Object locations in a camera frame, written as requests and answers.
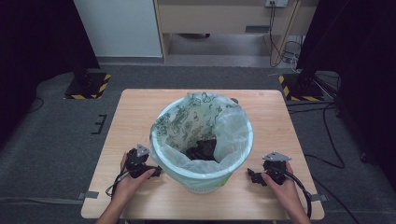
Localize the black floor cable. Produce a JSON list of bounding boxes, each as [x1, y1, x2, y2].
[[25, 96, 45, 114], [286, 101, 346, 170], [311, 176, 361, 224]]

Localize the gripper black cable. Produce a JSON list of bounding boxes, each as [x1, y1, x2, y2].
[[105, 170, 131, 199], [278, 169, 313, 219]]

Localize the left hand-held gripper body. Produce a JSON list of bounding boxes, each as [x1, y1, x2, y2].
[[125, 143, 154, 179]]

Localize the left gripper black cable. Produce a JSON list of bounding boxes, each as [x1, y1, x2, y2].
[[105, 170, 131, 199]]

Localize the grey wall socket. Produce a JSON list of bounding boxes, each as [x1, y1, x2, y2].
[[264, 0, 290, 8]]

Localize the grey tape strip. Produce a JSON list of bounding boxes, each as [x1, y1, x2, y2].
[[77, 190, 100, 201], [310, 193, 329, 203]]

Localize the black curtain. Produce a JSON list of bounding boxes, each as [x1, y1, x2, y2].
[[296, 0, 396, 190], [0, 0, 101, 147]]

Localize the dark trash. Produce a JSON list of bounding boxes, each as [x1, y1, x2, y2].
[[184, 137, 218, 162]]

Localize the person's left hand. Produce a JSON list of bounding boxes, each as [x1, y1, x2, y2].
[[111, 152, 157, 203]]

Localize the black hanging cable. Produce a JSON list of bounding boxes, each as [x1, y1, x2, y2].
[[268, 1, 284, 68]]

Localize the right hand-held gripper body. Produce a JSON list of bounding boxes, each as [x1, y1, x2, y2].
[[262, 150, 292, 185]]

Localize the white panel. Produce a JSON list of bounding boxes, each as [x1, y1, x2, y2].
[[73, 0, 163, 58]]

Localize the person's right hand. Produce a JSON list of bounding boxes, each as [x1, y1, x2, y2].
[[261, 161, 305, 217]]

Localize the coiled cables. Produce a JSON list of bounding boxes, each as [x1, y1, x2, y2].
[[279, 39, 304, 70]]

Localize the light wooden desk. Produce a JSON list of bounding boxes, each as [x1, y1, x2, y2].
[[153, 0, 319, 65]]

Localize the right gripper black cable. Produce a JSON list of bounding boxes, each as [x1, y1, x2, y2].
[[278, 169, 313, 219]]

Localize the black yellow-striped stand base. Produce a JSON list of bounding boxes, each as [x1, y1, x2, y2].
[[64, 72, 112, 101], [277, 73, 325, 103]]

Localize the pale green trash bin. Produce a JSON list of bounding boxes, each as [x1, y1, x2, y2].
[[148, 92, 255, 194]]

